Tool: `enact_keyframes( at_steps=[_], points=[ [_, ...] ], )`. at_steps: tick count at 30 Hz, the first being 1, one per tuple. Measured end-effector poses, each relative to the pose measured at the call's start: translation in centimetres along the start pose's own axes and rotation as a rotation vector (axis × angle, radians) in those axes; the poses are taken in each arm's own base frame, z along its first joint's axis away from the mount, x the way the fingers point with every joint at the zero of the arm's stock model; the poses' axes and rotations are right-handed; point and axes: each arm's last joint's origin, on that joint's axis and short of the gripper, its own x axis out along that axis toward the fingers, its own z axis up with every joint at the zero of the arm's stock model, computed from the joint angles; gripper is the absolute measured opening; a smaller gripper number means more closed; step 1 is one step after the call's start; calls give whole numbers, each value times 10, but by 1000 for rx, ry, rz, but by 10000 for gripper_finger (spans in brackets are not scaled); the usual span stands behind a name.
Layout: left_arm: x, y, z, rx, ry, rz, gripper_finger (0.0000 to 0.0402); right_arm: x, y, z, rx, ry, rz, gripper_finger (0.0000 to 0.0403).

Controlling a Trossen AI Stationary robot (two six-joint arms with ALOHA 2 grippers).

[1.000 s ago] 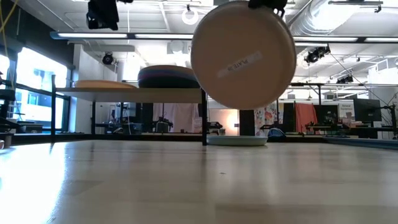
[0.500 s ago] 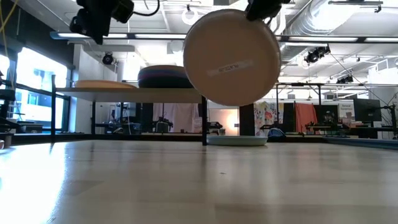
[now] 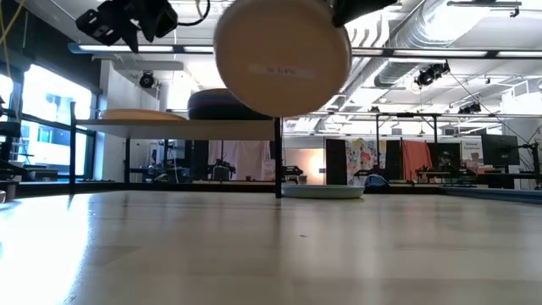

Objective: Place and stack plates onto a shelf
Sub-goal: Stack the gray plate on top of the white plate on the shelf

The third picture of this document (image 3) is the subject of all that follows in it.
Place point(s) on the colourful painted cloth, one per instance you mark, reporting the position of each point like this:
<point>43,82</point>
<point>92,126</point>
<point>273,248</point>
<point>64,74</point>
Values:
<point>360,159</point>

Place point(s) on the wooden shelf with black frame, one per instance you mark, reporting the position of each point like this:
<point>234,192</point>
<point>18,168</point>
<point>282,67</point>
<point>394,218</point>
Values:
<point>178,129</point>

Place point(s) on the black panel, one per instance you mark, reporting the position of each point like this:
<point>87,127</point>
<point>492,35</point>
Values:
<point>335,161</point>

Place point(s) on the black monitor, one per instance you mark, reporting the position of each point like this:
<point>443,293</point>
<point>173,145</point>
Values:
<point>499,150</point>

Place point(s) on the white sign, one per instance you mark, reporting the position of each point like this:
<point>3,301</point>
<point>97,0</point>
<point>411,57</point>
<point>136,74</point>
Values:
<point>472,148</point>

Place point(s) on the white plate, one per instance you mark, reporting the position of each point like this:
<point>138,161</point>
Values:
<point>139,115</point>

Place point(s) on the light blue plate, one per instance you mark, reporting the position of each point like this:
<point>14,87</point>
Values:
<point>322,192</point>

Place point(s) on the black stand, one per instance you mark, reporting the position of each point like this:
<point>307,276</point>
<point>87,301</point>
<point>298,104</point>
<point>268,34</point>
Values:
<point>8,129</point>

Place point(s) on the black table edge rail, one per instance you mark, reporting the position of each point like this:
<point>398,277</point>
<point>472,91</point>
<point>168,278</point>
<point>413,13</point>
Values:
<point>169,187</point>

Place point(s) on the black rig frame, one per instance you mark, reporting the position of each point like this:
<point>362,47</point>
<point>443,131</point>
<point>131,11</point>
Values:
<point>492,54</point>

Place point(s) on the blue bag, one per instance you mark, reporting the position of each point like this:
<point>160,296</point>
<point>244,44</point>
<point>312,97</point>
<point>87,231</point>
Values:
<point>377,181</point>

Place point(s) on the white sheet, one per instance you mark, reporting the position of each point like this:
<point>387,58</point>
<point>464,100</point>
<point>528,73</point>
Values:
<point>245,156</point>

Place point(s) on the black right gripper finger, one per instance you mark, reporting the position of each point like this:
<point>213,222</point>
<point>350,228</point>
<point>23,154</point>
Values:
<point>355,8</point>

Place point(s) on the silver ventilation duct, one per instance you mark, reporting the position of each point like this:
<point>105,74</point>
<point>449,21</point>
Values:
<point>394,74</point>

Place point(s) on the orange cloth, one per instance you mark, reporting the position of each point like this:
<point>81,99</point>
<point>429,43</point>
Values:
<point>417,156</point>

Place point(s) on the pale pink plate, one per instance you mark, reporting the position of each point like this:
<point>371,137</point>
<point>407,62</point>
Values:
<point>279,55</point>

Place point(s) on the ceiling light fixture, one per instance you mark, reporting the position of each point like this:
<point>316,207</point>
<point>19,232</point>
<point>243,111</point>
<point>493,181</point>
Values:
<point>482,3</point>

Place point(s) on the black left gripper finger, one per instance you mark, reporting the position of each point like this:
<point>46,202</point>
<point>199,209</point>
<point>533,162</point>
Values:
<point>132,34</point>
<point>101,23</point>

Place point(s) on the dark blue edge strip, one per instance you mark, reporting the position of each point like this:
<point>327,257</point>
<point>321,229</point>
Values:
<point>499,195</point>

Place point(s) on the black ceiling spotlight cluster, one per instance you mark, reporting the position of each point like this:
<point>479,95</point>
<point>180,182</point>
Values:
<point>425,77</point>

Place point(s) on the large window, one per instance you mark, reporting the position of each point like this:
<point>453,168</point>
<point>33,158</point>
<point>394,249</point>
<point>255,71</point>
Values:
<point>55,110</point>

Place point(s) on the black background workstation frame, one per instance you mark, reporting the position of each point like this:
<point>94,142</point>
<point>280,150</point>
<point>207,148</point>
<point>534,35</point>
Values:
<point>406,114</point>

